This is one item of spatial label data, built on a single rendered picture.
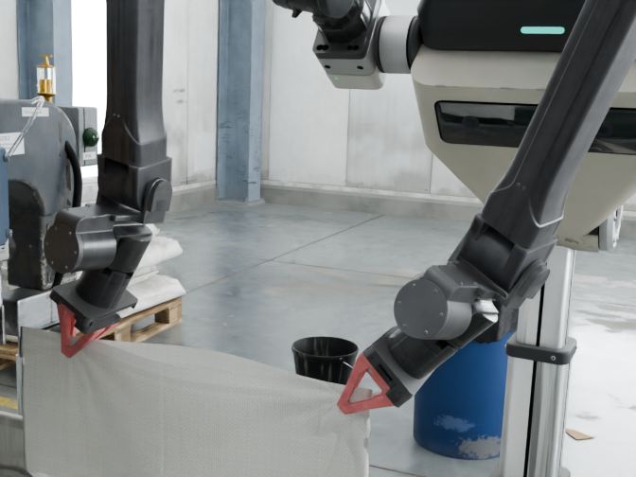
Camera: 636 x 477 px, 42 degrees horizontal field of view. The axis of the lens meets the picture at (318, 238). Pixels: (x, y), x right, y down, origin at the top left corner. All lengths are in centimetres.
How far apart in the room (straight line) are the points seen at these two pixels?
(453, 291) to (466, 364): 237
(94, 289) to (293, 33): 878
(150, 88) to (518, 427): 90
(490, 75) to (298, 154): 851
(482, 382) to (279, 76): 705
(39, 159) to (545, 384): 90
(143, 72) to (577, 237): 77
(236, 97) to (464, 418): 704
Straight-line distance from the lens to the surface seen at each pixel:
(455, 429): 324
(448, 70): 125
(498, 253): 83
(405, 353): 86
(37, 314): 125
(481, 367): 314
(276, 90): 979
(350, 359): 357
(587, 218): 136
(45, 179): 123
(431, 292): 78
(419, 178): 921
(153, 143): 97
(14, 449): 171
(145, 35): 94
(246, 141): 971
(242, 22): 975
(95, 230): 96
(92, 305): 104
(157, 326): 473
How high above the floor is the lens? 137
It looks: 10 degrees down
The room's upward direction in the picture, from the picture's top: 2 degrees clockwise
